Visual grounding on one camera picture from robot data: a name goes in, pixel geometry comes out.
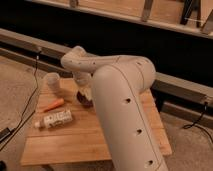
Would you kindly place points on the translucent plastic cup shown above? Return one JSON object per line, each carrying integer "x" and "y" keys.
{"x": 55, "y": 84}

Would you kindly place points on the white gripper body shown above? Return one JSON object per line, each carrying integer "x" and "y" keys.
{"x": 83, "y": 82}

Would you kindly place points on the orange carrot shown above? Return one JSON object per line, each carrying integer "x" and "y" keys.
{"x": 53, "y": 105}

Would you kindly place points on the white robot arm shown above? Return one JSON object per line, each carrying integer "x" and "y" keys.
{"x": 116, "y": 84}

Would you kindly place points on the dark ceramic bowl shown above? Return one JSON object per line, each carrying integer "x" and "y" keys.
{"x": 84, "y": 102}

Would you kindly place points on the clear plastic bottle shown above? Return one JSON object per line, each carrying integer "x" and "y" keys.
{"x": 54, "y": 120}

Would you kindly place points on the white sponge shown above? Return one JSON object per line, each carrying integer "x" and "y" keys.
{"x": 84, "y": 96}

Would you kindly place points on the black box on floor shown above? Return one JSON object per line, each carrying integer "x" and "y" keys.
{"x": 4, "y": 133}

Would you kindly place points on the grey metal rail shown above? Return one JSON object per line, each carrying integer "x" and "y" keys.
{"x": 12, "y": 43}

